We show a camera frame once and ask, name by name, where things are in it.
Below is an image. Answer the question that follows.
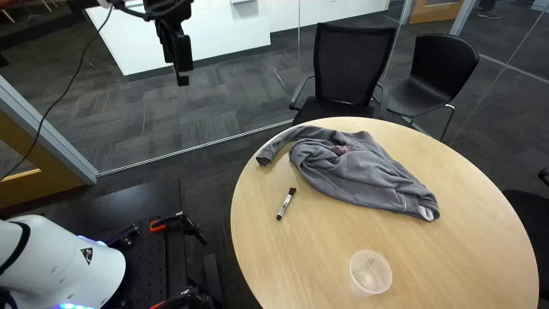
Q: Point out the wooden door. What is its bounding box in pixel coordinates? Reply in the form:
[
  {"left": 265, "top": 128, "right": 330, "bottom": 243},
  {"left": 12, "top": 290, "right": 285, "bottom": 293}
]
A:
[{"left": 410, "top": 0, "right": 467, "bottom": 25}]

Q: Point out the round wooden table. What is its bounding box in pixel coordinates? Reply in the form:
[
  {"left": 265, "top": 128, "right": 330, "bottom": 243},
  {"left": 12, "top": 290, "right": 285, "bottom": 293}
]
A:
[{"left": 229, "top": 115, "right": 541, "bottom": 309}]

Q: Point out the person in dark trousers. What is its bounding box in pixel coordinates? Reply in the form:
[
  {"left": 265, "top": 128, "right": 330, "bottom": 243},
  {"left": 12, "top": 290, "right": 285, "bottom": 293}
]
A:
[{"left": 477, "top": 0, "right": 501, "bottom": 20}]

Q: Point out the grey hooded sweatshirt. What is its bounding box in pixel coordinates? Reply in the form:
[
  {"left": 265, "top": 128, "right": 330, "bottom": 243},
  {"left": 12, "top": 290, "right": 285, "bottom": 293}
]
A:
[{"left": 254, "top": 125, "right": 443, "bottom": 223}]

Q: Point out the wood panel with grey frame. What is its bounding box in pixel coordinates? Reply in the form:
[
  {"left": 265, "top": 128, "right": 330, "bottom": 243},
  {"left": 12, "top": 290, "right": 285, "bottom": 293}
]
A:
[{"left": 0, "top": 75, "right": 100, "bottom": 211}]

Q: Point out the black plastic shell chair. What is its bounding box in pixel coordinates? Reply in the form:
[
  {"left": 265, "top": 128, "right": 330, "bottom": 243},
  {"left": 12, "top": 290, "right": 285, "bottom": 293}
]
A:
[{"left": 383, "top": 32, "right": 481, "bottom": 142}]

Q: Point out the clear plastic cup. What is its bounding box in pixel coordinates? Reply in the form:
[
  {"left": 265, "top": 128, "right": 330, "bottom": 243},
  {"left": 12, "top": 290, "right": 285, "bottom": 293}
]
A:
[{"left": 349, "top": 249, "right": 395, "bottom": 298}]

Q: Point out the black mesh chair with armrests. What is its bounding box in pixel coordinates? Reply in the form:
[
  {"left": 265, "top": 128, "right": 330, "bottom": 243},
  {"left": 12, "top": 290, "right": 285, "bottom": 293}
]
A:
[{"left": 289, "top": 22, "right": 400, "bottom": 127}]

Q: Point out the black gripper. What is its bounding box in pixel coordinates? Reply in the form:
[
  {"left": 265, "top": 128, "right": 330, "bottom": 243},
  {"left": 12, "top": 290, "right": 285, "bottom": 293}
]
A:
[{"left": 143, "top": 0, "right": 196, "bottom": 87}]

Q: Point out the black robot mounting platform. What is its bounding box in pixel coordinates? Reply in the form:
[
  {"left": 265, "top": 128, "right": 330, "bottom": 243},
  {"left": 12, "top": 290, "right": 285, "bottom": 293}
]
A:
[{"left": 74, "top": 176, "right": 227, "bottom": 309}]

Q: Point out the orange-handled black clamp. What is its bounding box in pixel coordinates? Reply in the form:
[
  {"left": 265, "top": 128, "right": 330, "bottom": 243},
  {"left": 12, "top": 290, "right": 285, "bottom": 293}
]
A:
[
  {"left": 150, "top": 211, "right": 210, "bottom": 245},
  {"left": 150, "top": 283, "right": 218, "bottom": 309}
]

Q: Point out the black and white marker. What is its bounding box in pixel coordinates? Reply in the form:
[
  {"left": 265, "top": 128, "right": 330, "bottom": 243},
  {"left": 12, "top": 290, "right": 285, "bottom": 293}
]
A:
[{"left": 275, "top": 185, "right": 299, "bottom": 221}]

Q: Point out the small dark clamp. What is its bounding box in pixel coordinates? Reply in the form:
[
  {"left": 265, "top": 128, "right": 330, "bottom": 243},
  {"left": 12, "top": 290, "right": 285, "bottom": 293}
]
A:
[{"left": 105, "top": 223, "right": 143, "bottom": 249}]

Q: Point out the black hanging cable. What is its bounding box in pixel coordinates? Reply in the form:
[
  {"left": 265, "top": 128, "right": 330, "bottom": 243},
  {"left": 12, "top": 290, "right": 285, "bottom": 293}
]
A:
[{"left": 2, "top": 5, "right": 117, "bottom": 176}]

